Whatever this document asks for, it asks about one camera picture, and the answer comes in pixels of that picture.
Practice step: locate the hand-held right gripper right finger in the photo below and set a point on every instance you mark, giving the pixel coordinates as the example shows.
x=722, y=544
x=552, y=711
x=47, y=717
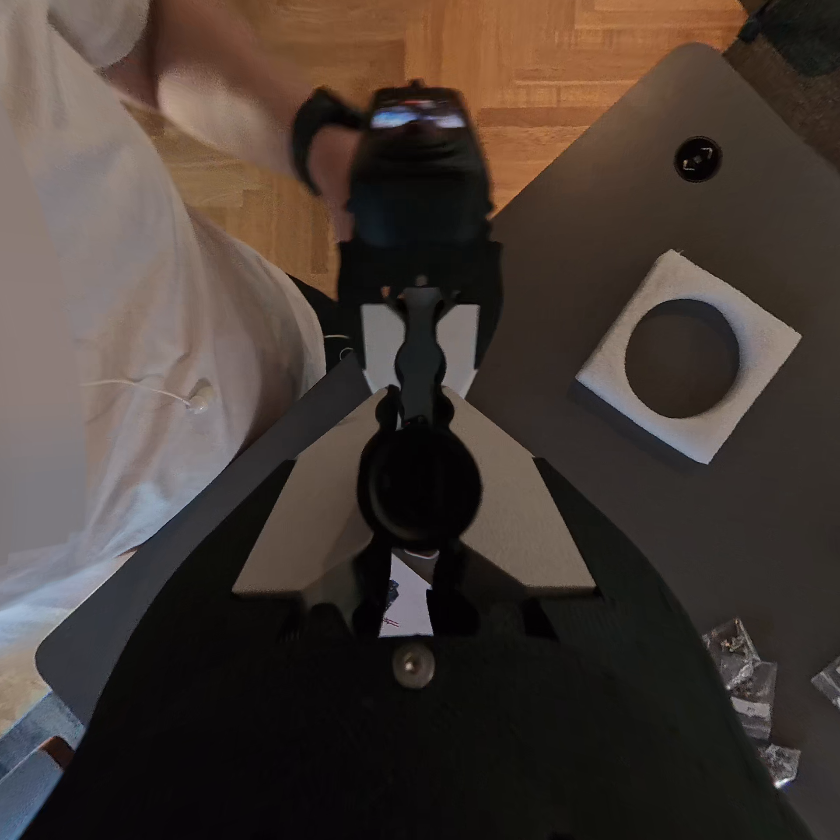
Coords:
x=518, y=512

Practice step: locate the black screwdriver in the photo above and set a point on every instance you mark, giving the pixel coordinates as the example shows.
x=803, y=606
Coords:
x=420, y=482

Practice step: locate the person's left forearm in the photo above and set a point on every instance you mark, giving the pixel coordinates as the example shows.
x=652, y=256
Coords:
x=223, y=98

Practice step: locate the white foam square frame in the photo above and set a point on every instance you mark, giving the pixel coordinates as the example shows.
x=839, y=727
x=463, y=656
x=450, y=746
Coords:
x=673, y=275

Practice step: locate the dark grey desk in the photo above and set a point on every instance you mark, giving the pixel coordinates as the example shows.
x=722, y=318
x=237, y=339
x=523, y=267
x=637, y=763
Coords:
x=656, y=525

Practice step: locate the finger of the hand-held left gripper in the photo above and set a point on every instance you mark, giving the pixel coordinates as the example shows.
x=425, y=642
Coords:
x=379, y=348
x=459, y=348

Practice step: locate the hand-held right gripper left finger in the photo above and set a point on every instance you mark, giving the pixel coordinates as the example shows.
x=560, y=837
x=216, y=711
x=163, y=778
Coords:
x=308, y=518

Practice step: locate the person in white shirt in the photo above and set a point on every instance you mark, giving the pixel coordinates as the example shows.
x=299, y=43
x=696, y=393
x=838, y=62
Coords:
x=164, y=328

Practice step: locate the clear plastic screw bag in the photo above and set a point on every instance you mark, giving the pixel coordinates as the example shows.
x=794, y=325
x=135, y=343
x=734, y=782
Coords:
x=745, y=682
x=827, y=682
x=781, y=766

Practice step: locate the person's dark trousers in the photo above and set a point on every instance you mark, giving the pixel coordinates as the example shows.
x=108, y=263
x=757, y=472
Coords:
x=312, y=308

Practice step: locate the round desk grommet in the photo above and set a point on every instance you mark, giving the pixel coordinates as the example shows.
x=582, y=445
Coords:
x=697, y=159

